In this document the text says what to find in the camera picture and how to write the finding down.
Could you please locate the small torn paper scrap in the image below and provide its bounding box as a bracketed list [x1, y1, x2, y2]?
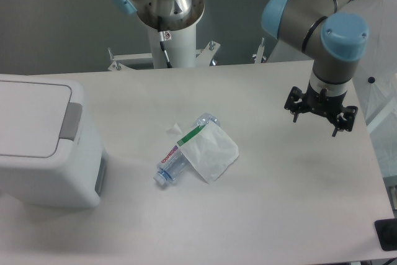
[166, 123, 182, 136]

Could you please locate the clear plastic water bottle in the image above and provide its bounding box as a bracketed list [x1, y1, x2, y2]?
[153, 113, 220, 187]

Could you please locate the white trash can lid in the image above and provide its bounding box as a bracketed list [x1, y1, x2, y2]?
[1, 76, 85, 158]

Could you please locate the black cable on pedestal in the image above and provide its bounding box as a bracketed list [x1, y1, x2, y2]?
[156, 16, 173, 69]

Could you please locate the white metal base frame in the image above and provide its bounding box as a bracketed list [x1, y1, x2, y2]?
[107, 37, 269, 71]

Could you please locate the white plastic bag green strip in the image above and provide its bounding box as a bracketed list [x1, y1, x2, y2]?
[176, 121, 239, 184]

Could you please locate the black device at table edge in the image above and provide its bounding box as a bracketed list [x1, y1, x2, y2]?
[374, 218, 396, 251]

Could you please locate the white plastic trash can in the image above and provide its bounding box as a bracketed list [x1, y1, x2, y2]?
[1, 74, 106, 208]

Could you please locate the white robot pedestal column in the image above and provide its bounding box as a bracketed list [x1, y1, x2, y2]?
[146, 10, 203, 69]

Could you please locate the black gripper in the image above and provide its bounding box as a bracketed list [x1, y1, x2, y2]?
[284, 85, 358, 137]

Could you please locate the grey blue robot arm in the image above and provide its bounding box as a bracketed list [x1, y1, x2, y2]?
[261, 0, 369, 133]

